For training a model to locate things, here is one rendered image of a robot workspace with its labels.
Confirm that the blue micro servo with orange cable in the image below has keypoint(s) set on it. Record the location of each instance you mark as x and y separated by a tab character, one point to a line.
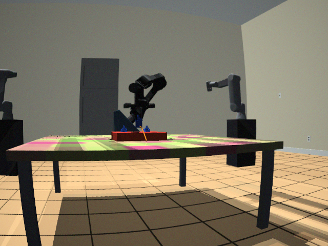
138	124

